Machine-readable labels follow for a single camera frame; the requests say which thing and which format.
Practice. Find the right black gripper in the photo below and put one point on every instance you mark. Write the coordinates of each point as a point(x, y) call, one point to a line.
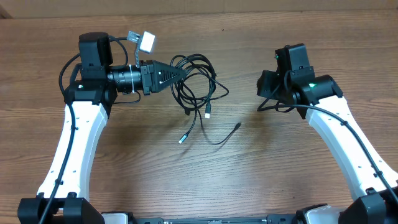
point(267, 79)

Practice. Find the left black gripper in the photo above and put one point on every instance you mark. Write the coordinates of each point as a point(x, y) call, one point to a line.
point(150, 77)

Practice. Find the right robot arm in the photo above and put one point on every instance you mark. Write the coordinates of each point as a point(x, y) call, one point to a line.
point(319, 100)

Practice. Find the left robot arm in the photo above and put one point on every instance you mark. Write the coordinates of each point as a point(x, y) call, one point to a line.
point(94, 85)

